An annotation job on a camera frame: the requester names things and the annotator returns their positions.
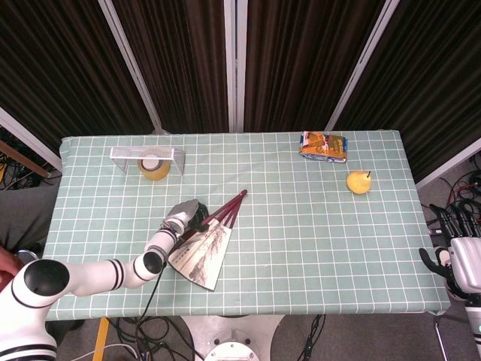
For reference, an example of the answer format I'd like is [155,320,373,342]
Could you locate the yellow floor tape strip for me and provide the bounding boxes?
[92,317,110,361]

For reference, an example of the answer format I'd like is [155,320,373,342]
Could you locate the black cable beside base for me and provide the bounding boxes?
[300,314,327,361]

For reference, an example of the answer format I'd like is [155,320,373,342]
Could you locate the red and black cable tangle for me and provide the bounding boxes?
[439,152,481,226]

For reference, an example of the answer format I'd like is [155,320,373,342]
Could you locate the orange snack package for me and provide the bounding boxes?
[298,130,349,164]

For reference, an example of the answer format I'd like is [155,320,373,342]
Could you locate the black floor cable bundle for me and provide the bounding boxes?
[108,317,204,361]

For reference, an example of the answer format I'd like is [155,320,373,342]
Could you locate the paper folding fan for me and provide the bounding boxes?
[168,190,248,293]

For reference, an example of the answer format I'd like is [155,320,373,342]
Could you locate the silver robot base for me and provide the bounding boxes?
[180,314,286,361]

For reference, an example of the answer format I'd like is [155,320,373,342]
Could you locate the clear acrylic stand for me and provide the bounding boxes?
[109,146,187,176]

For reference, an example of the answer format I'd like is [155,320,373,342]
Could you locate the green grid tablecloth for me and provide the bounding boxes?
[39,129,452,323]

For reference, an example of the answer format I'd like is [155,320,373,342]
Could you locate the yellow pear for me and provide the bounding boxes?
[346,170,373,196]

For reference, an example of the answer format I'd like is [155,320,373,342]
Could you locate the round silver metal disc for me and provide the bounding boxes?
[14,249,41,265]

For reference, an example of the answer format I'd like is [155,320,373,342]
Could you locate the yellow tape roll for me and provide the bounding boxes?
[137,154,171,182]

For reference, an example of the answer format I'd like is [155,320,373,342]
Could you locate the brown wooden board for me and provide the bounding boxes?
[0,141,52,178]

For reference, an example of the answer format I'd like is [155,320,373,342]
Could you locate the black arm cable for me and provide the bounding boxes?
[139,265,166,321]

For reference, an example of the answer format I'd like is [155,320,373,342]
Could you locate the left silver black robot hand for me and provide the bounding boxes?
[161,199,209,236]

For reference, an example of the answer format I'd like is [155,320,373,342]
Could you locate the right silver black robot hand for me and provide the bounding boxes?
[419,204,481,294]

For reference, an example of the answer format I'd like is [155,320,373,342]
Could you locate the silver metal tube frame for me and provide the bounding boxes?
[434,314,450,361]

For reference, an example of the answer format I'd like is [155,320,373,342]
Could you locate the dark folding screen panel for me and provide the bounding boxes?
[234,0,401,132]
[325,0,481,191]
[99,0,237,135]
[0,0,166,174]

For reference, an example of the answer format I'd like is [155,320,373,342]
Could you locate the white floor cable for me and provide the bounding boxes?
[80,342,142,361]

